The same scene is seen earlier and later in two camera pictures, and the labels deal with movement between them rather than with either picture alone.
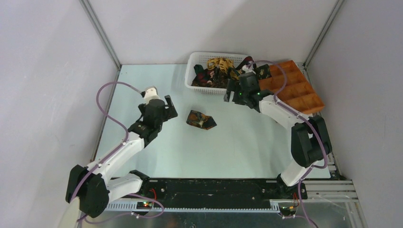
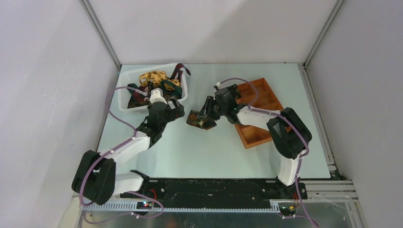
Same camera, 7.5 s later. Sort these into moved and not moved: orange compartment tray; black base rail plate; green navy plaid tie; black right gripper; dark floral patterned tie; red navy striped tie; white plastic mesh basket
Moved: red navy striped tie; black right gripper; green navy plaid tie; orange compartment tray; white plastic mesh basket
Not moved: dark floral patterned tie; black base rail plate
